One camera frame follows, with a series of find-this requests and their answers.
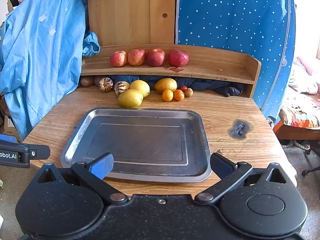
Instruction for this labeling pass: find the striped pepino melon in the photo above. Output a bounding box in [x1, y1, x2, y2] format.
[98, 77, 113, 92]
[114, 81, 130, 97]

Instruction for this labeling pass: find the pink pillow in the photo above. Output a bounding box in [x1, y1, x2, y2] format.
[296, 56, 320, 80]

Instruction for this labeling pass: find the pale red apple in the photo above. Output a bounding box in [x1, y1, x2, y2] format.
[110, 51, 128, 67]

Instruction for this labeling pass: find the yellow russet pear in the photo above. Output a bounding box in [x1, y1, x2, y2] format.
[154, 78, 178, 94]

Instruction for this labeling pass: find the metal tray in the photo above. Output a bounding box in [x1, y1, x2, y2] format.
[61, 107, 212, 183]

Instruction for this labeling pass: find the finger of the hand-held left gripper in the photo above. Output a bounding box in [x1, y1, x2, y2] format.
[17, 144, 51, 168]

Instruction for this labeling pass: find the wooden desk shelf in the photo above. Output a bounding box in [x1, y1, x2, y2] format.
[80, 44, 262, 98]

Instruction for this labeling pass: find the wooden cabinet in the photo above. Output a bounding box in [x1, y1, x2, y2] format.
[85, 0, 177, 47]

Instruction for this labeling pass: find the black office chair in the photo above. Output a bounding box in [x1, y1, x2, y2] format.
[294, 137, 320, 177]

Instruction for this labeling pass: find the blue polka dot cloth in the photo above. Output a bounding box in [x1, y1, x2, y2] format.
[175, 0, 297, 120]

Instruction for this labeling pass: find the printed blanket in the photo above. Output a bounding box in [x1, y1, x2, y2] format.
[277, 90, 320, 129]

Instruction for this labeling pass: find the round dark red apple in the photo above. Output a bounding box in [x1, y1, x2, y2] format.
[146, 48, 166, 67]

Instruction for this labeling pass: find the red yellow-streaked apple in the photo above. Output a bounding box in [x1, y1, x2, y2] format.
[127, 49, 146, 67]

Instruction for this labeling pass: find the cardboard box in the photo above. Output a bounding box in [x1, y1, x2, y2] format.
[0, 115, 19, 140]

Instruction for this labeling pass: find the light blue coat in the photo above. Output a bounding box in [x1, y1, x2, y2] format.
[0, 0, 101, 140]

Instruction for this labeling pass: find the oblong dark red apple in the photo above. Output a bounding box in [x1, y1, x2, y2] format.
[168, 50, 189, 67]

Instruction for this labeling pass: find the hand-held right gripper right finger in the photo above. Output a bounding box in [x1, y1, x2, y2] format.
[195, 152, 287, 204]

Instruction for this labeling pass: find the small orange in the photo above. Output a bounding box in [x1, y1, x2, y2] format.
[162, 89, 174, 102]

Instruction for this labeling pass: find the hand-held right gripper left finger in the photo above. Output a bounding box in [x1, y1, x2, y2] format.
[36, 152, 129, 204]

